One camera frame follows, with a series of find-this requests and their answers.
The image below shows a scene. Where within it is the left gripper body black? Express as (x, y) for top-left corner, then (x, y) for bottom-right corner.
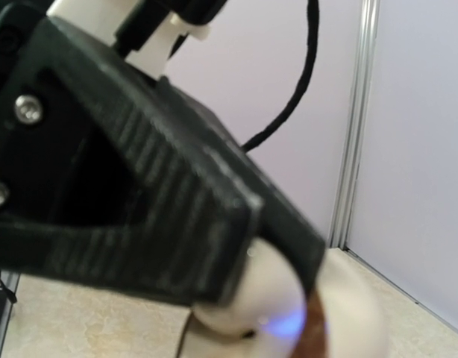
(0, 0), (51, 157)

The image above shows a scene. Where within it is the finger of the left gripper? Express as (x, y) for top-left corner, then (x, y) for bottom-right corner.
(0, 17), (324, 306)

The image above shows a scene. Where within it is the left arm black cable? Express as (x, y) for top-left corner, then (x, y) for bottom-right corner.
(239, 0), (321, 152)

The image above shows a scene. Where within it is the right aluminium corner post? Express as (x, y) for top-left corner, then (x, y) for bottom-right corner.
(329, 0), (380, 250)

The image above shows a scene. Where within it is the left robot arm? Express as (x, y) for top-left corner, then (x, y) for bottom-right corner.
(0, 1), (325, 306)

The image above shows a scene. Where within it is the white earbud charging case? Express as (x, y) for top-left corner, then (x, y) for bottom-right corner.
(176, 239), (389, 357)

